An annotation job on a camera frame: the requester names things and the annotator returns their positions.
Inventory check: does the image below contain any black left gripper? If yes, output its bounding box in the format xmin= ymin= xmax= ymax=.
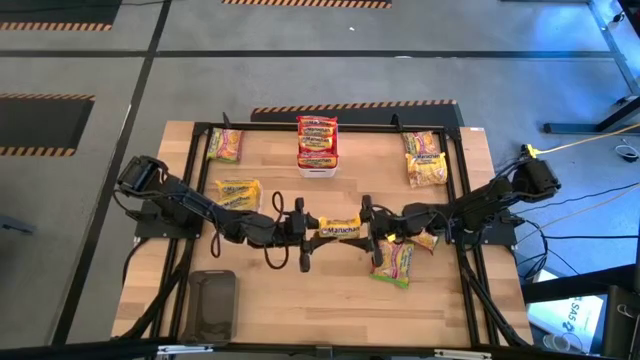
xmin=272 ymin=197 xmax=351 ymax=274

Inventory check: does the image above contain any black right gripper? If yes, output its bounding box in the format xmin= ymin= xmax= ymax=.
xmin=349 ymin=194 xmax=426 ymax=269

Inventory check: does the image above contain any lime chili shrimp ramen pack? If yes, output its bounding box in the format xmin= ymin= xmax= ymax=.
xmin=205 ymin=127 xmax=245 ymax=164
xmin=368 ymin=239 xmax=416 ymax=290
xmin=401 ymin=129 xmax=441 ymax=157
xmin=410 ymin=229 xmax=441 ymax=255

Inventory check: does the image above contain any clear plastic bin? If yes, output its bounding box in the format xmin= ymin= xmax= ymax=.
xmin=210 ymin=174 xmax=267 ymax=216

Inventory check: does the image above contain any black plastic bin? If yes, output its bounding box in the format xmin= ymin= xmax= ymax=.
xmin=180 ymin=268 xmax=239 ymax=344

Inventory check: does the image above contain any white plastic bin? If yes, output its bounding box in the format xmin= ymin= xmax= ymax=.
xmin=296 ymin=119 xmax=339 ymax=180

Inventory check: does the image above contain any black hazard-striped floor mat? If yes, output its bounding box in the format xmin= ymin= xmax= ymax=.
xmin=0 ymin=92 xmax=96 ymax=157
xmin=0 ymin=0 xmax=123 ymax=32
xmin=249 ymin=98 xmax=465 ymax=127
xmin=222 ymin=0 xmax=393 ymax=10

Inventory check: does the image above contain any black desk edge bar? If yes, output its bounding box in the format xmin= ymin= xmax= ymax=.
xmin=522 ymin=263 xmax=640 ymax=304

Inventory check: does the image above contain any clear plastic cup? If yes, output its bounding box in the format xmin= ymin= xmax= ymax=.
xmin=542 ymin=332 xmax=572 ymax=354

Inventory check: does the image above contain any white printed sign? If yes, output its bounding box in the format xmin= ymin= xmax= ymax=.
xmin=527 ymin=294 xmax=609 ymax=351

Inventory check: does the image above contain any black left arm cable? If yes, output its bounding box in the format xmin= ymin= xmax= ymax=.
xmin=209 ymin=191 xmax=292 ymax=271

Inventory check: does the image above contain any black aluminium table frame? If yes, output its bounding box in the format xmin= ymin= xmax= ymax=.
xmin=149 ymin=112 xmax=506 ymax=351

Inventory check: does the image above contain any silver metal bracket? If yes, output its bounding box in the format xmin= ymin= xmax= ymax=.
xmin=433 ymin=348 xmax=494 ymax=360
xmin=156 ymin=343 xmax=215 ymax=357

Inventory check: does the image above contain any metal desk leg frame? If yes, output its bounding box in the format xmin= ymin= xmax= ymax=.
xmin=542 ymin=0 xmax=640 ymax=135

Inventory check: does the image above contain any black floor cable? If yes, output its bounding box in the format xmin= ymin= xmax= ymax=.
xmin=549 ymin=182 xmax=640 ymax=206

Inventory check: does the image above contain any yellow extension cable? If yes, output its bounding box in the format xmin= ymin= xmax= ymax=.
xmin=537 ymin=122 xmax=640 ymax=156

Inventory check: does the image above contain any white cable coil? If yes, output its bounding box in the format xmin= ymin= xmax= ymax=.
xmin=615 ymin=143 xmax=640 ymax=164

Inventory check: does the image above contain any grey floor bracket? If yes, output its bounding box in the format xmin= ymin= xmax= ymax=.
xmin=0 ymin=214 xmax=36 ymax=236

